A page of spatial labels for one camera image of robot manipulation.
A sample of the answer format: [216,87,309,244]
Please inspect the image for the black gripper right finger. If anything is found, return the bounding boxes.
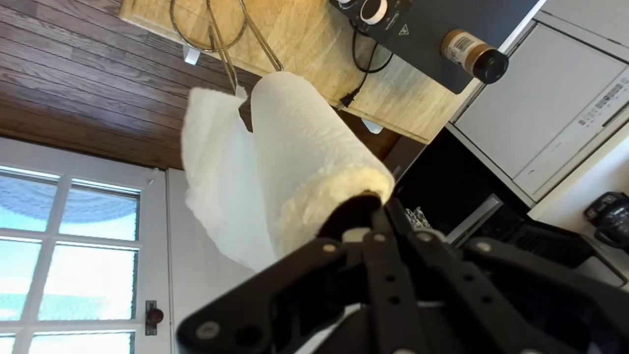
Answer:
[385,203,629,354]

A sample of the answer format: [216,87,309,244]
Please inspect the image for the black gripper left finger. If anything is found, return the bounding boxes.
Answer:
[175,209,421,354]

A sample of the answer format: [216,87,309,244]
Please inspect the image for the white paper towel roll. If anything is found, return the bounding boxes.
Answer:
[181,69,397,274]

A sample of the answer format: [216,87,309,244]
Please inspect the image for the patterned kitchen towel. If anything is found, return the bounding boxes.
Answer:
[403,205,437,233]

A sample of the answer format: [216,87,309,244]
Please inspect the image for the white kitchen counter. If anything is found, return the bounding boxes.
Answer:
[529,130,629,292]

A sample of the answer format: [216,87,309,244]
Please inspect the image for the black stove oven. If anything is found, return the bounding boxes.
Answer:
[381,126,629,292]

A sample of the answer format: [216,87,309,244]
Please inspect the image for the black coffee maker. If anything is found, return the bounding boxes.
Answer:
[584,191,629,252]

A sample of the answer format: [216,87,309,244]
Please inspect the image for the dark door lock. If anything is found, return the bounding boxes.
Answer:
[144,300,165,339]

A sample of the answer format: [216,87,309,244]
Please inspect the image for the white dishwasher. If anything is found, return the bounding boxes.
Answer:
[448,22,629,203]

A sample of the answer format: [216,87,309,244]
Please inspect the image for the white door glass panes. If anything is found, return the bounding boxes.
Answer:
[0,136,171,354]

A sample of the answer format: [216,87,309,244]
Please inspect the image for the tan jar black lid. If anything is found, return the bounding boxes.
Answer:
[440,28,511,87]

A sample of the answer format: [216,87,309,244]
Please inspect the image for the black power cord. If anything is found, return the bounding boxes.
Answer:
[338,26,397,111]

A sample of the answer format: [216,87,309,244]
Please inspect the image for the metal wire tissue stand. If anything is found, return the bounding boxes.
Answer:
[167,0,285,95]

